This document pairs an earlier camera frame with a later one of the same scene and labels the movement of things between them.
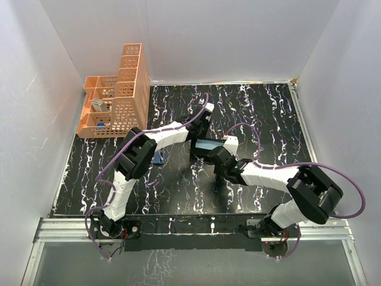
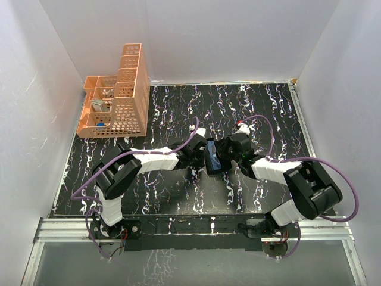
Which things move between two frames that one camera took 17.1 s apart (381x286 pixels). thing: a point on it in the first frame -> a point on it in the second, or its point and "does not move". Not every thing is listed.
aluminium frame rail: (294, 88) does not move
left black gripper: (203, 136) -> (199, 164)
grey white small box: (99, 105) does not move
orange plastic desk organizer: (112, 105) does not move
